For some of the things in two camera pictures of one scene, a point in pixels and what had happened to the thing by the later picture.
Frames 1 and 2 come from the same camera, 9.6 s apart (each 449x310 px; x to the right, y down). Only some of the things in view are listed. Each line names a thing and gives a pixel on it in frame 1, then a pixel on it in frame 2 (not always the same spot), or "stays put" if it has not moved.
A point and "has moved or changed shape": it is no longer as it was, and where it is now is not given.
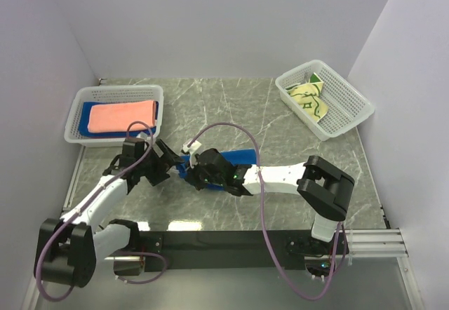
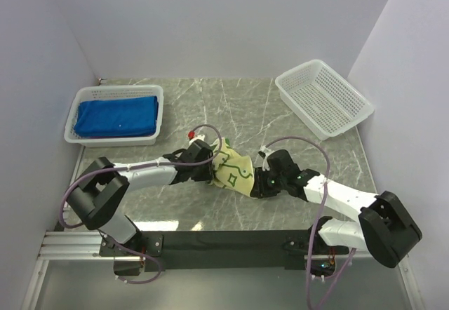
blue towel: [240, 157] -> [117, 117]
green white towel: [307, 94] has moved or changed shape
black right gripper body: [200, 177] -> [276, 181]
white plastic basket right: [347, 106] stays put
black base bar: [236, 250] stays put
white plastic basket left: [143, 93] stays put
